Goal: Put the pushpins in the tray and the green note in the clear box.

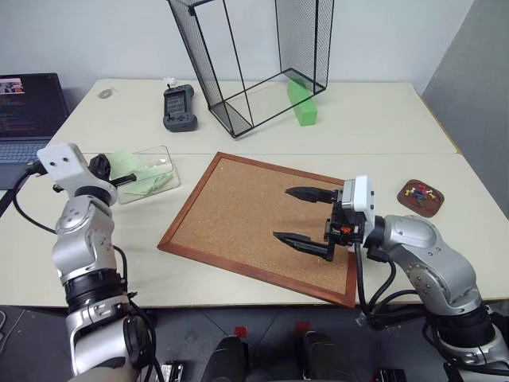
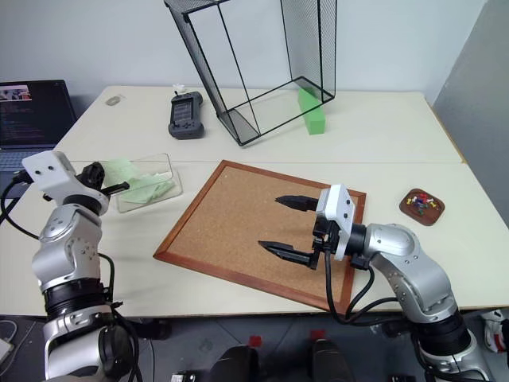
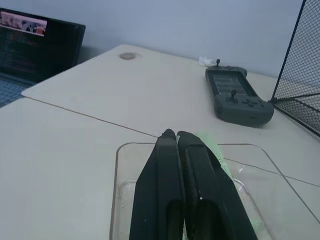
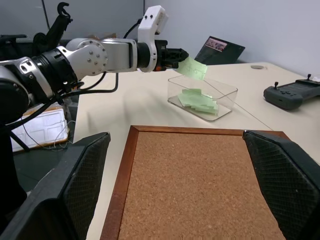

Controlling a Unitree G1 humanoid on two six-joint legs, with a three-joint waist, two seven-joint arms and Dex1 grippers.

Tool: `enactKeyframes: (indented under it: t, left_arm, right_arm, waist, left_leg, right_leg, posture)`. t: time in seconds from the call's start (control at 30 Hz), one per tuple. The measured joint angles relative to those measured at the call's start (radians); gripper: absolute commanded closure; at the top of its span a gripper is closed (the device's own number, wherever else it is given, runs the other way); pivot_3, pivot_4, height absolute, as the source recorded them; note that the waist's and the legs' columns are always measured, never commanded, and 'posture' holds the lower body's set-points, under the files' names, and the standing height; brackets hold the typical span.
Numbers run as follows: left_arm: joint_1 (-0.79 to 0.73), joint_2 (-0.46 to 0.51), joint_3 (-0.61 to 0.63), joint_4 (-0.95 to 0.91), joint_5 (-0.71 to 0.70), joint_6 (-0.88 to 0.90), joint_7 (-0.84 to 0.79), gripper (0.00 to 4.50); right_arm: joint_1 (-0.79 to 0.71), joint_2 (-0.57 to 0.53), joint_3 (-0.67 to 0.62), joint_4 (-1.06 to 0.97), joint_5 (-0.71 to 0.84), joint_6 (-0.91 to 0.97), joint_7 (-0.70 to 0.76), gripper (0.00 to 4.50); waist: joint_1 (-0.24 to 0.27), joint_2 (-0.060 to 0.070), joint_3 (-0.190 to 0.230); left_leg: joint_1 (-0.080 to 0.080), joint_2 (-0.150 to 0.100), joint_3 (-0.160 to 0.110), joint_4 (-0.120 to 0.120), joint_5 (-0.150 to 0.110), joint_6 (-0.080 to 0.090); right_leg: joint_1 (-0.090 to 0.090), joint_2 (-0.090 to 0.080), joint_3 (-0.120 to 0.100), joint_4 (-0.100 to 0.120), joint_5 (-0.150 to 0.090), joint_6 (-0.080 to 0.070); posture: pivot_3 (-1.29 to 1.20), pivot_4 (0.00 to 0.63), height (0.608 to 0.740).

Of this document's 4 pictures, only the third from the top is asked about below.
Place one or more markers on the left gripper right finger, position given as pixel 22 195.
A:
pixel 207 200

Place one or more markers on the white crumpled tissue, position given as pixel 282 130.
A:
pixel 205 61

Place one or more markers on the dark laptop computer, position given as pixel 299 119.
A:
pixel 37 55

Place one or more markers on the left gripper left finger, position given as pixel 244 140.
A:
pixel 160 187

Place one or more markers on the small green paper piece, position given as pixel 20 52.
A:
pixel 255 222

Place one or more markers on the clear plastic tray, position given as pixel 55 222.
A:
pixel 262 180

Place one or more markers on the round grey table grommet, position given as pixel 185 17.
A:
pixel 127 56

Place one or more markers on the light green paper note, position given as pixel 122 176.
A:
pixel 213 147

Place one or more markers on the grey handheld joystick controller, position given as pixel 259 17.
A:
pixel 240 110

